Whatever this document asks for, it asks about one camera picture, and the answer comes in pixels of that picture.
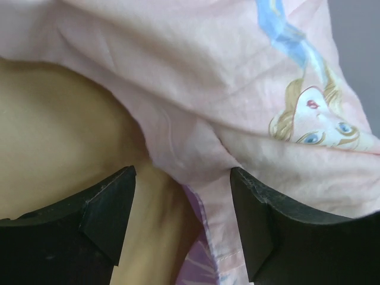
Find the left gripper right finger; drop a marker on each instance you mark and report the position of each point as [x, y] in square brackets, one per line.
[287, 242]

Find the pink cartoon pillowcase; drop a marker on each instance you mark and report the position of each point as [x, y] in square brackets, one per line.
[214, 85]

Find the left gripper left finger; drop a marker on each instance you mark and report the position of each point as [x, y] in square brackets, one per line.
[77, 240]

